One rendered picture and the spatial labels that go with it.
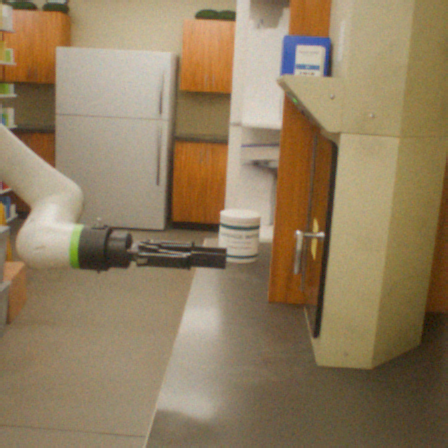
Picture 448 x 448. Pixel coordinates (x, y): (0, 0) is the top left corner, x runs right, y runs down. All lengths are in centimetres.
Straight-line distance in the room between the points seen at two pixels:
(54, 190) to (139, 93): 482
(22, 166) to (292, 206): 66
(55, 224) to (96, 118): 497
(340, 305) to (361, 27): 53
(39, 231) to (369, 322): 68
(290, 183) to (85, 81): 484
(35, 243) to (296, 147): 67
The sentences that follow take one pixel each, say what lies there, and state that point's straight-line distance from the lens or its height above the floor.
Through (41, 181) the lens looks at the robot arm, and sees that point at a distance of 132.
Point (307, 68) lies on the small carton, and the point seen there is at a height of 153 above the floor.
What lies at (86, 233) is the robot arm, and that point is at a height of 118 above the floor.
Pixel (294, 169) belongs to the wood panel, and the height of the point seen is 129.
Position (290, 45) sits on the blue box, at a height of 158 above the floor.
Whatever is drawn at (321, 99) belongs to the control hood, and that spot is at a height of 147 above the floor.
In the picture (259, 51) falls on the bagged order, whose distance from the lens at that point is 255.
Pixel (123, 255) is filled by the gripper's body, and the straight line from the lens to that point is 122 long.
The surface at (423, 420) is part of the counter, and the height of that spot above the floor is 94.
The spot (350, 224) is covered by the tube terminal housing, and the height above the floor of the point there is 124.
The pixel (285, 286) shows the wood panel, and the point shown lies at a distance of 158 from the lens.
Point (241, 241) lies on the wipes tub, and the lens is 190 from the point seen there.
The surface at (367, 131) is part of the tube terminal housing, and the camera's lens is 115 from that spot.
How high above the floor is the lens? 148
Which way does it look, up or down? 13 degrees down
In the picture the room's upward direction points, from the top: 4 degrees clockwise
